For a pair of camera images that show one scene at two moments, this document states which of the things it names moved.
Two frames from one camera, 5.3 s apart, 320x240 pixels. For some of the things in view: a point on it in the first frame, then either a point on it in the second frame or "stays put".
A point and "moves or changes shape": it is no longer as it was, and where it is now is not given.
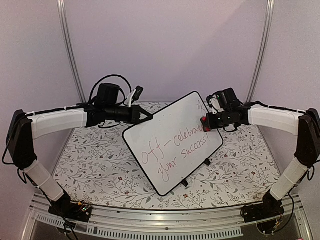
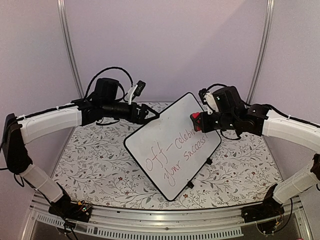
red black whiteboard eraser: x=205 y=124 moves or changes shape
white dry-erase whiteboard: x=172 y=146 stays put
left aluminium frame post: x=71 y=50 stays put
